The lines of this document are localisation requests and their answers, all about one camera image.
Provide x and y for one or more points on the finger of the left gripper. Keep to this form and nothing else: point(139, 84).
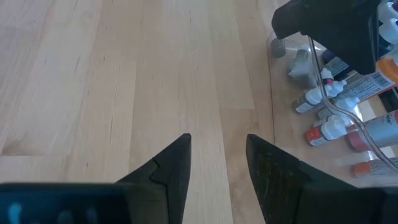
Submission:
point(335, 21)

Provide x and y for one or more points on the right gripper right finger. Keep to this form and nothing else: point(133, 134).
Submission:
point(270, 174)

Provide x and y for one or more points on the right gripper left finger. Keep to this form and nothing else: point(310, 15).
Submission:
point(174, 165)

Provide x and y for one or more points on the small dropper bottle white cap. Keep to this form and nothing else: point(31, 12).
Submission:
point(326, 74)
point(301, 55)
point(345, 104)
point(300, 73)

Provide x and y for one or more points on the small red dropper bottle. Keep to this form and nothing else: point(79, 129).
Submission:
point(326, 132)

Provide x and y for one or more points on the small black dropper bottle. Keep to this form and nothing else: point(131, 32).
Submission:
point(311, 100)

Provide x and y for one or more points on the clear plastic bin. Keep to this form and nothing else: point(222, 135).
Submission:
point(286, 130)

